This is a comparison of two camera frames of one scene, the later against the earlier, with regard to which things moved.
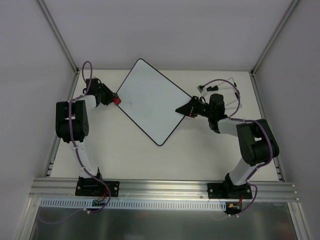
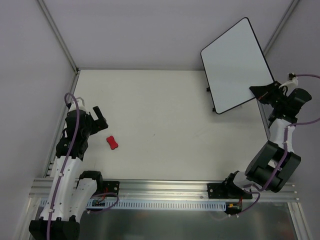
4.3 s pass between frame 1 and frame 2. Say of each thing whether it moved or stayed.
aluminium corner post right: stayed
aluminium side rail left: stayed
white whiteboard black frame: moved
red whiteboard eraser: moved
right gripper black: moved
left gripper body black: moved
